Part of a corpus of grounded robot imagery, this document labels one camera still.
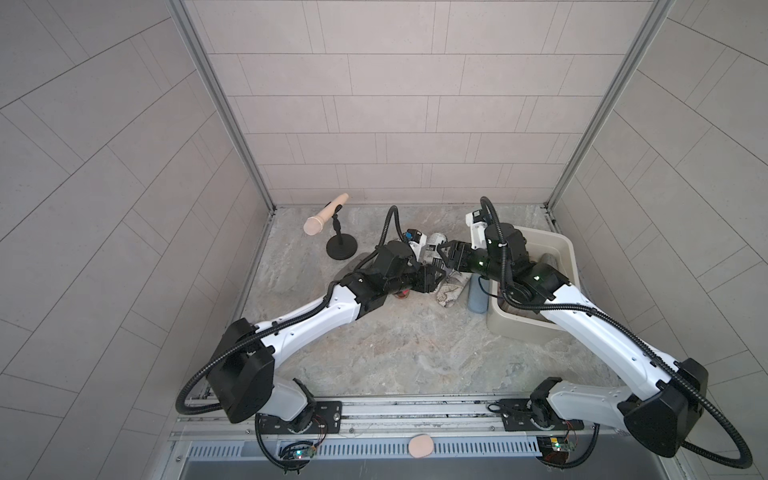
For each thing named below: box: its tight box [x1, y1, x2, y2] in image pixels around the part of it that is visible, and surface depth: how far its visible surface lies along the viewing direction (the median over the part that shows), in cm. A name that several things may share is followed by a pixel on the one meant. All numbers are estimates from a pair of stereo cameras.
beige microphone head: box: [303, 193, 349, 236], surface depth 82 cm
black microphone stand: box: [326, 204, 358, 260], surface depth 104 cm
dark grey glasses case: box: [539, 253, 559, 271], surface depth 91 cm
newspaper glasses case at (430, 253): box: [421, 232, 448, 274], surface depth 75 cm
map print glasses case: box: [436, 269, 472, 308], surface depth 91 cm
